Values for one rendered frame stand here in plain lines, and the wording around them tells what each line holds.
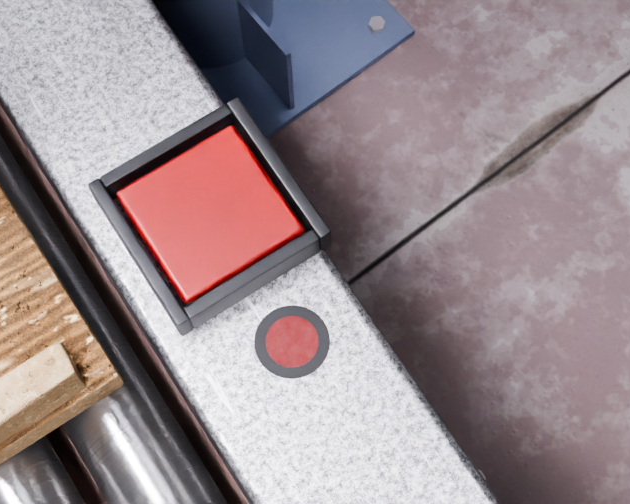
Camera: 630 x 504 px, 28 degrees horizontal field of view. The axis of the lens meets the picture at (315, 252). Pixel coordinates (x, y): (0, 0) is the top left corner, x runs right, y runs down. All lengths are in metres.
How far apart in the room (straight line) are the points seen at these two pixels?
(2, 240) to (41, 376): 0.07
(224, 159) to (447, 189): 1.02
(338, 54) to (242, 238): 1.09
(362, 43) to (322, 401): 1.12
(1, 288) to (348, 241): 1.02
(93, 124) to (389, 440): 0.19
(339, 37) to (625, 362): 0.54
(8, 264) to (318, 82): 1.09
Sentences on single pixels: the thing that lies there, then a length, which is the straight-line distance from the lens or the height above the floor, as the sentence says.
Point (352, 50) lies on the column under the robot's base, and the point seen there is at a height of 0.01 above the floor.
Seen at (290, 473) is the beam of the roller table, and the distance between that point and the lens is 0.52.
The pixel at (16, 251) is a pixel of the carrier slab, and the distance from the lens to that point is 0.54.
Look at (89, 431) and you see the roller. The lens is 0.53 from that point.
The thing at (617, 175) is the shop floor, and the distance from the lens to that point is 1.59.
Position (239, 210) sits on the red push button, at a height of 0.93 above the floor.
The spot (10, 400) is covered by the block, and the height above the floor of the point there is 0.96.
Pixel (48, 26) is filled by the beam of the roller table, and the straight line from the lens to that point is 0.60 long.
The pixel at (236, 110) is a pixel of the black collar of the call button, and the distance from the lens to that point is 0.55.
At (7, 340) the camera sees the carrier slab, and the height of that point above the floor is 0.94.
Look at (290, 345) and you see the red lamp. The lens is 0.53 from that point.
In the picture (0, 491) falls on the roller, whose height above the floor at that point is 0.92.
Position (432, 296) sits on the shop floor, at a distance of 1.50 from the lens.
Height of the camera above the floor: 1.43
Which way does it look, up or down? 70 degrees down
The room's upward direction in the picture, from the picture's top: 3 degrees counter-clockwise
